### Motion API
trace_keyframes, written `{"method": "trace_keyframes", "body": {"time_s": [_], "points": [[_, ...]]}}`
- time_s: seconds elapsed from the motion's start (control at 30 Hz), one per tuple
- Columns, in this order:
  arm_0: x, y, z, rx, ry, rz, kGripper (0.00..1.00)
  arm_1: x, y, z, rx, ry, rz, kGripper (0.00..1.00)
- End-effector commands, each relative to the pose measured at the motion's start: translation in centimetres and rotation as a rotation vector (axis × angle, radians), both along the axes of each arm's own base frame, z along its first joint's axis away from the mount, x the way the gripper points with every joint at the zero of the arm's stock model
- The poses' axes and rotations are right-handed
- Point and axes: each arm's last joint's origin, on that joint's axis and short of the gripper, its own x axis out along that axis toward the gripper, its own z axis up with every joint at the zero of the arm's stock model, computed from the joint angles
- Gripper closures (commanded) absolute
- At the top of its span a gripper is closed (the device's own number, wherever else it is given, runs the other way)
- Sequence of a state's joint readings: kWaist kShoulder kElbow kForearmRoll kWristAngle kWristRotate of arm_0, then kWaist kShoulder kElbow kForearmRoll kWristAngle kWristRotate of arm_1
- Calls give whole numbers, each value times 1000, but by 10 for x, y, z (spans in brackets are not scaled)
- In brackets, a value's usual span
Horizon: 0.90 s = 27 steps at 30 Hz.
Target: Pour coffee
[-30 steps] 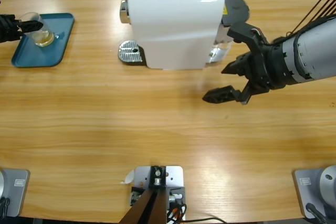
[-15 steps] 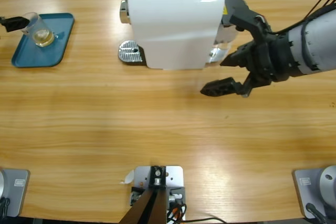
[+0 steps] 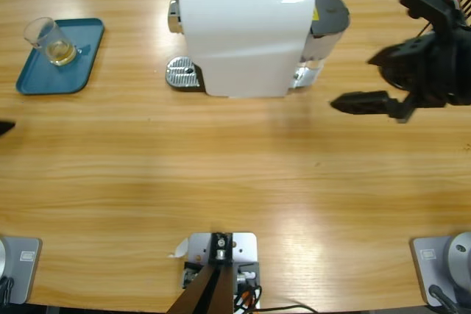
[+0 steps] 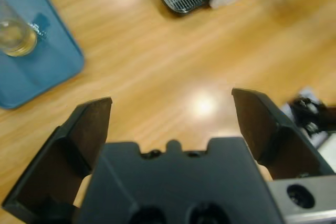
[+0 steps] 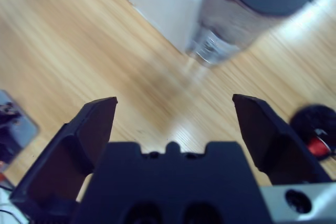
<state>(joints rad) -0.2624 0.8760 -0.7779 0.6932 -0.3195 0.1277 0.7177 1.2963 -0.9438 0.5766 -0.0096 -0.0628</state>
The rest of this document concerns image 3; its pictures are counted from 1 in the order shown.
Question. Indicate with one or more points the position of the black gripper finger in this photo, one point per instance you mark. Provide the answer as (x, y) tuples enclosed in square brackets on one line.
[(5, 128), (362, 102), (401, 53)]

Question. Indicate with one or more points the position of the teal plastic tray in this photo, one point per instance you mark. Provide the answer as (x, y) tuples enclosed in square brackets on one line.
[(55, 78)]

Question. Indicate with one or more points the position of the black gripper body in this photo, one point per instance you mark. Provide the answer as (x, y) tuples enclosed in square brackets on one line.
[(441, 71)]

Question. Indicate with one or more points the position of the clear water tank grey lid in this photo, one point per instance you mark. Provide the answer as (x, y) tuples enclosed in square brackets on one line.
[(329, 9)]

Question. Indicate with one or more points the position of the white paper tab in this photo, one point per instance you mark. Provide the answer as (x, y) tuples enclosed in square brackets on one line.
[(181, 249)]

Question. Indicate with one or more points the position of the white capsule coffee machine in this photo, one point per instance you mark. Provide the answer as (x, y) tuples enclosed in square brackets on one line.
[(243, 42)]

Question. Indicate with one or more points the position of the metal grated drip tray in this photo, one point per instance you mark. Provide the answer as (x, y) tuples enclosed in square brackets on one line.
[(180, 73)]

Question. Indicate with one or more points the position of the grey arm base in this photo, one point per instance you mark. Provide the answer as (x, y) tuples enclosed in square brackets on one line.
[(22, 270), (434, 270)]

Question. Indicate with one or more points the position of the clear glass cup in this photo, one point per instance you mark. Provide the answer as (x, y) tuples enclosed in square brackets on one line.
[(55, 47)]

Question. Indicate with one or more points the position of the black capsule holder with rods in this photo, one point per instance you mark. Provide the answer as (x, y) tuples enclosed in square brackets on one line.
[(392, 79)]

